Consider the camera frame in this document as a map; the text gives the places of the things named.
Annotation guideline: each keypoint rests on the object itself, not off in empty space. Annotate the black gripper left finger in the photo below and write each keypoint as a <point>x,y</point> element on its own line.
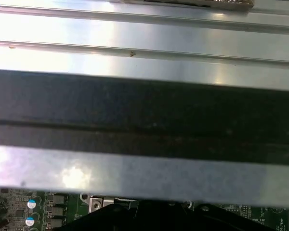
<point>125,219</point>

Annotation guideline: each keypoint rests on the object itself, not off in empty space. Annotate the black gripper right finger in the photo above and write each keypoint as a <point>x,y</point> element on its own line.
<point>207,221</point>

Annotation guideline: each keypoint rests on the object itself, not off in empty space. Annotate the CPU socket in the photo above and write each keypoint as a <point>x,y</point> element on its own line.
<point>96,204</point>

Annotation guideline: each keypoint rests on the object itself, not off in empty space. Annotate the grey square inductor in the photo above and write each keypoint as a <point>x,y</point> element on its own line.
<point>59,199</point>
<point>57,211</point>
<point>56,223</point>

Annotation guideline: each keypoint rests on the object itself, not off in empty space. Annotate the silver cylindrical capacitor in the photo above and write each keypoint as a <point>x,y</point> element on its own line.
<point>31,204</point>
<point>30,221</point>

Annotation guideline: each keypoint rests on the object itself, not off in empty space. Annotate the black PC case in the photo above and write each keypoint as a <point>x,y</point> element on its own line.
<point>135,113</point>

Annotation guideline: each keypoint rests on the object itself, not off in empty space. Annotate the green motherboard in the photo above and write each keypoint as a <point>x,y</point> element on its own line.
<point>14,209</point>

